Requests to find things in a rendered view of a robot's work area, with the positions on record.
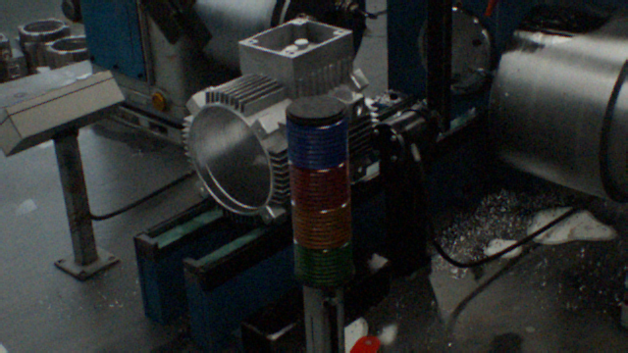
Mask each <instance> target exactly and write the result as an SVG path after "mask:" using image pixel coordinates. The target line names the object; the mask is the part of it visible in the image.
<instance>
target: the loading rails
mask: <svg viewBox="0 0 628 353"><path fill-rule="evenodd" d="M424 98H425V102H423V99H424ZM418 99H419V103H420V104H421V105H420V106H422V107H424V108H426V105H425V103H426V91H425V90H421V91H419V92H417V93H415V94H413V95H411V96H409V97H407V98H405V99H403V101H400V102H398V103H396V104H394V105H392V106H390V107H388V108H387V109H385V110H383V111H381V112H379V113H377V114H378V115H379V116H378V117H377V118H375V119H376V120H378V121H380V122H383V121H385V120H386V119H387V120H391V119H393V117H397V111H399V112H398V115H399V113H401V111H400V109H403V110H404V111H405V108H406V106H407V109H409V107H410V108H411V107H413V106H414V105H416V104H417V105H416V106H419V103H417V102H418ZM411 101H412V106H411ZM421 102H422V103H421ZM402 106H403V107H402ZM407 109H406V110H407ZM404 111H403V112H404ZM470 112H471V116H470V115H469V112H468V114H467V113H466V115H465V121H466V122H465V121H464V118H463V117H462V116H461V117H462V118H461V117H459V118H461V119H462V120H461V119H458V118H456V119H454V120H453V121H451V122H450V130H448V131H446V132H445V133H442V134H441V133H440V134H441V136H439V139H438V141H437V142H436V143H435V144H433V145H431V146H429V147H428V148H426V149H424V150H418V152H421V153H424V154H426V155H429V156H431V172H430V173H429V174H427V175H426V179H427V183H428V187H429V193H430V200H431V210H432V217H434V216H435V215H436V214H438V213H439V212H441V211H442V210H444V209H446V208H447V207H449V206H450V205H452V206H455V207H457V208H460V209H464V210H467V211H469V210H470V209H472V208H474V207H475V206H477V204H480V203H481V201H482V191H480V190H478V189H476V188H478V187H480V186H481V185H483V184H484V183H486V182H489V181H490V180H491V175H492V143H493V142H492V137H491V132H490V123H489V109H488V110H487V111H484V112H482V113H479V112H476V111H474V113H473V114H475V113H476V114H477V115H476V114H475V115H476V116H475V117H474V116H473V114H472V111H470ZM468 115H469V116H468ZM467 116H468V117H467ZM455 120H456V123H454V122H455ZM456 124H457V125H456ZM367 157H368V158H369V160H371V161H372V164H371V165H369V166H367V167H366V176H364V177H363V178H361V179H359V180H358V181H356V182H351V183H350V200H351V202H350V204H351V226H352V251H354V250H355V249H357V248H361V249H364V250H366V251H369V252H372V253H374V254H375V253H376V252H378V251H379V250H381V249H382V248H384V247H386V246H387V239H386V191H385V180H384V179H382V178H380V177H379V162H380V161H381V159H379V157H378V156H376V155H375V154H374V152H373V153H371V154H368V155H367ZM292 230H293V228H292V218H291V219H289V220H287V221H286V222H284V223H282V224H280V225H278V224H276V223H271V224H269V225H266V223H265V222H263V223H261V224H259V225H257V226H255V225H253V226H251V225H247V226H246V225H245V223H244V224H241V222H238V223H237V222H236V219H235V220H232V217H228V218H227V215H226V214H224V215H223V214H222V210H219V211H218V209H217V203H216V199H215V198H214V197H213V196H210V197H208V198H206V199H204V200H202V201H200V202H197V203H196V205H194V206H192V207H190V208H188V209H186V210H184V211H182V212H180V213H178V214H176V215H174V216H172V217H170V218H168V219H166V220H164V221H162V222H160V223H158V224H156V225H154V226H152V227H149V228H147V229H144V230H142V231H140V232H139V233H138V234H136V235H134V236H133V243H134V249H135V255H136V262H137V268H138V275H139V281H140V288H141V296H142V302H143V309H144V315H145V316H147V317H150V320H152V321H154V322H155V323H158V324H160V325H161V326H163V327H164V326H166V325H167V324H169V323H171V322H172V320H174V319H176V318H177V317H179V316H182V315H184V314H185V313H187V312H189V316H190V325H191V332H192V340H193V343H194V344H195V345H197V346H199V347H200V348H202V349H204V351H205V352H208V353H220V351H221V350H223V349H224V348H226V347H228V346H229V345H233V346H235V347H236V348H238V349H241V350H243V342H242V333H241V321H242V320H243V319H245V318H246V317H248V316H250V315H251V314H253V313H254V312H256V311H258V310H259V309H261V308H263V307H264V306H266V305H268V303H270V302H273V301H275V300H276V299H277V298H278V297H280V296H281V295H283V294H285V293H286V292H288V291H289V290H291V289H293V288H296V289H298V290H301V291H303V285H302V284H301V283H298V282H297V281H296V280H295V278H294V273H293V270H294V267H295V261H294V259H295V258H294V245H293V231H292Z"/></svg>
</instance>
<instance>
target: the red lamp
mask: <svg viewBox="0 0 628 353"><path fill-rule="evenodd" d="M288 171H289V185H290V199H291V201H292V202H293V203H294V204H296V205H298V206H301V208H304V209H308V210H315V211H322V210H330V209H334V208H337V207H338V206H339V205H341V204H343V203H345V202H346V201H347V200H348V199H349V197H350V174H349V156H348V158H347V159H346V160H345V161H344V162H342V163H340V164H338V165H336V166H332V167H328V168H324V169H308V168H303V167H300V166H297V165H295V164H293V163H292V162H291V161H290V160H288Z"/></svg>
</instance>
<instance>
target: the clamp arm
mask: <svg viewBox="0 0 628 353"><path fill-rule="evenodd" d="M452 15H453V0H427V45H426V109H428V110H429V111H430V112H431V113H432V114H436V115H435V117H436V119H438V118H440V120H439V121H438V123H439V127H440V133H445V132H446V131H448V130H450V108H451V33H452Z"/></svg>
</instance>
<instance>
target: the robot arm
mask: <svg viewBox="0 0 628 353"><path fill-rule="evenodd" d="M136 1H137V3H138V4H140V5H144V6H143V8H144V10H145V11H146V13H147V14H148V15H149V17H150V18H151V20H152V22H153V23H154V24H155V25H157V27H158V28H159V29H160V31H161V32H162V33H163V35H164V36H165V38H166V39H167V40H168V42H169V43H170V45H173V46H174V45H175V44H176V42H177V41H179V39H180V38H181V37H182V36H183V35H184V37H185V38H186V40H187V41H188V43H189V45H190V46H191V48H192V49H193V51H194V52H195V53H200V52H201V51H202V49H203V48H204V47H206V46H207V45H208V43H209V42H210V41H211V40H212V38H213V35H212V33H211V32H210V30H209V29H208V27H206V26H205V24H204V23H203V21H202V20H201V19H200V18H199V16H198V15H197V12H196V11H195V9H194V8H193V5H194V4H195V3H196V1H197V0H136Z"/></svg>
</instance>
